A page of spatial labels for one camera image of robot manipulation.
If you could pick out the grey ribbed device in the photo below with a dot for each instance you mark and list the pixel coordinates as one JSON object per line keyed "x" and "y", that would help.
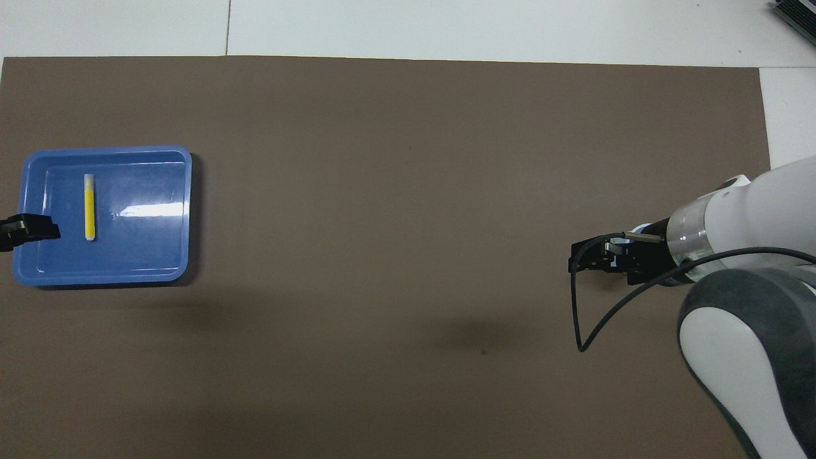
{"x": 797, "y": 14}

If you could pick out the blue plastic tray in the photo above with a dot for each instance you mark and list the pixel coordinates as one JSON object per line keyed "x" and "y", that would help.
{"x": 146, "y": 248}

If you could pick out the yellow highlighter pen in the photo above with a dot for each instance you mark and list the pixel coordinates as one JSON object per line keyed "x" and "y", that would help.
{"x": 90, "y": 210}

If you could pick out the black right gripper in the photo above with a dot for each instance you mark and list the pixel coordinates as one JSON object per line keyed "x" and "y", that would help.
{"x": 650, "y": 258}

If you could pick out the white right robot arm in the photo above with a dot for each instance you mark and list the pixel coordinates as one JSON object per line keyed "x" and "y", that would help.
{"x": 752, "y": 255}

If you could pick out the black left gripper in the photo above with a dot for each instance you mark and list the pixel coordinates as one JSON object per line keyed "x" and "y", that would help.
{"x": 9, "y": 234}

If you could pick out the brown table mat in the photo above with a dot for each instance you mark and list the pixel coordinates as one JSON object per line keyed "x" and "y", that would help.
{"x": 408, "y": 255}

